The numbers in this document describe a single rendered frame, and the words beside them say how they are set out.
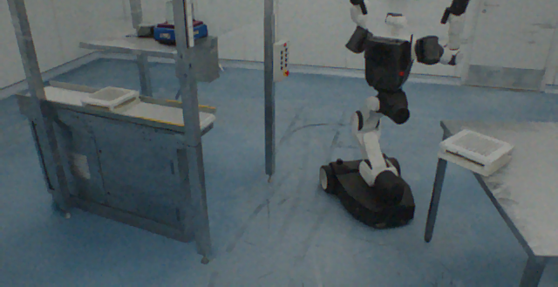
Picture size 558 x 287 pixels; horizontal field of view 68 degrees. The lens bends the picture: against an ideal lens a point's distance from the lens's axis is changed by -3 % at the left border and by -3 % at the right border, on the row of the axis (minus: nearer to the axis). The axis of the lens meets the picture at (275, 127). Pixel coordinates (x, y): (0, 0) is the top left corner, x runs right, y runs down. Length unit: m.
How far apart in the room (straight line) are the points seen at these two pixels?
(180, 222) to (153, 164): 0.40
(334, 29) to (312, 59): 0.52
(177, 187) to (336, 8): 3.79
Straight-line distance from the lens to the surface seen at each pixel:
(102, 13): 7.07
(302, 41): 5.84
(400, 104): 2.60
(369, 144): 2.98
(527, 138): 2.47
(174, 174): 2.47
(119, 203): 2.93
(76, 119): 2.75
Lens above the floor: 1.75
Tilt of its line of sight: 25 degrees down
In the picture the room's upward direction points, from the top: straight up
